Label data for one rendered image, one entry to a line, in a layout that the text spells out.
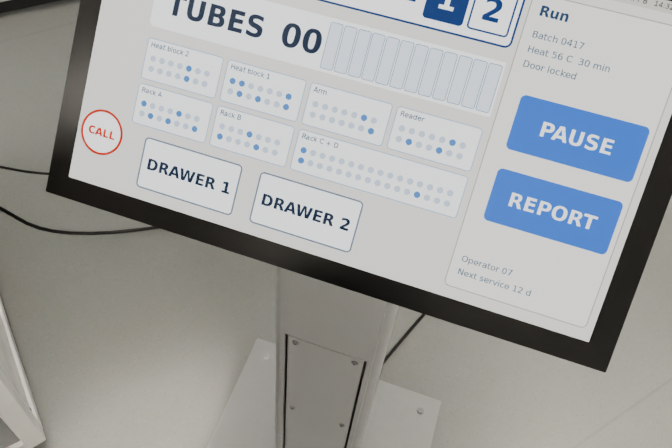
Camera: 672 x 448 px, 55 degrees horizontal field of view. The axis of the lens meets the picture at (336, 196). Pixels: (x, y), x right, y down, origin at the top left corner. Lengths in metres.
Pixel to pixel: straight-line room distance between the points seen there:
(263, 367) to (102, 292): 0.46
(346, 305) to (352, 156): 0.30
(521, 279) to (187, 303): 1.23
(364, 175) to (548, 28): 0.18
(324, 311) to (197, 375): 0.79
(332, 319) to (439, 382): 0.80
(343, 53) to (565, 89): 0.18
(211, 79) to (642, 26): 0.34
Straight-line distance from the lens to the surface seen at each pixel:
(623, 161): 0.55
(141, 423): 1.57
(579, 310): 0.57
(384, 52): 0.54
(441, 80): 0.54
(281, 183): 0.56
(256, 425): 1.50
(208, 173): 0.58
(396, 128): 0.54
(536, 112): 0.54
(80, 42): 0.64
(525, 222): 0.55
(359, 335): 0.86
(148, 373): 1.62
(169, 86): 0.59
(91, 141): 0.63
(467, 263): 0.55
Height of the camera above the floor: 1.44
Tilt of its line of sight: 50 degrees down
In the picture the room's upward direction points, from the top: 6 degrees clockwise
